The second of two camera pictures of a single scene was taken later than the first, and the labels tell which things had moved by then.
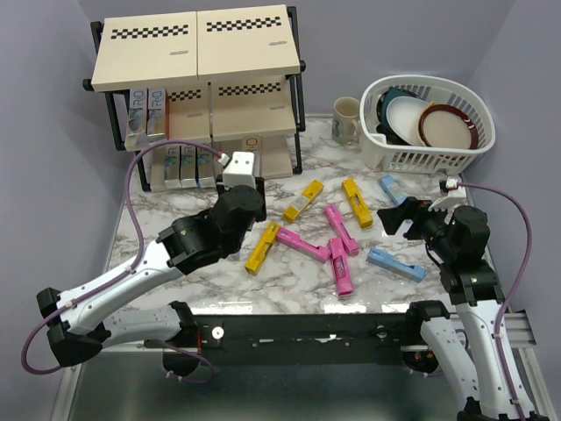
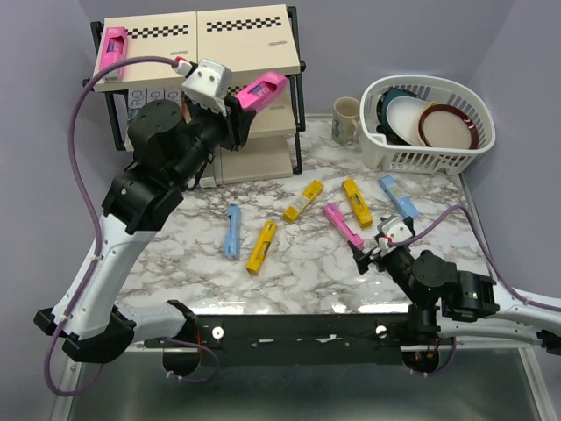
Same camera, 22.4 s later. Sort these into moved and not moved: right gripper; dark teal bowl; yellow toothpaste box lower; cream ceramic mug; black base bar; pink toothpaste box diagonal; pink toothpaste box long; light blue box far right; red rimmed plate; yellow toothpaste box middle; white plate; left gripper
Moved: left gripper; right gripper; pink toothpaste box diagonal; pink toothpaste box long
Not moved: cream ceramic mug; yellow toothpaste box lower; yellow toothpaste box middle; white plate; light blue box far right; dark teal bowl; red rimmed plate; black base bar
